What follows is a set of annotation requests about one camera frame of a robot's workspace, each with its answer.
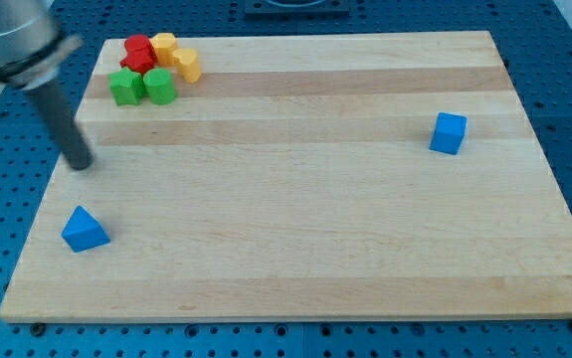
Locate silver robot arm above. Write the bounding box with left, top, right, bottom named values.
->
left=0, top=0, right=83, bottom=90

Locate light wooden board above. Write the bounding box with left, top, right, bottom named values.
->
left=0, top=31, right=572, bottom=323

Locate blue triangle block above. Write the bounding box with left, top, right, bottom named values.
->
left=61, top=206, right=110, bottom=253

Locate yellow heart block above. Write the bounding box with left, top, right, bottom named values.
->
left=172, top=48, right=202, bottom=84

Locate green cylinder block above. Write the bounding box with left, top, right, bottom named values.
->
left=143, top=68, right=176, bottom=105

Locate blue cube block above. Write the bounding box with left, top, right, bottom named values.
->
left=429, top=112, right=468, bottom=155

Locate yellow hexagon block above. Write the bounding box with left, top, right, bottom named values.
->
left=150, top=33, right=179, bottom=67

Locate green star block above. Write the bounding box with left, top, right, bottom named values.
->
left=108, top=67, right=146, bottom=106

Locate red star block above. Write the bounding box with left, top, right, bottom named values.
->
left=119, top=51, right=156, bottom=76

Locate red cylinder block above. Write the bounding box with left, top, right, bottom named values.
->
left=123, top=34, right=153, bottom=54

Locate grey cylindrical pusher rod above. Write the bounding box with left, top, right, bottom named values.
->
left=25, top=80, right=94, bottom=171

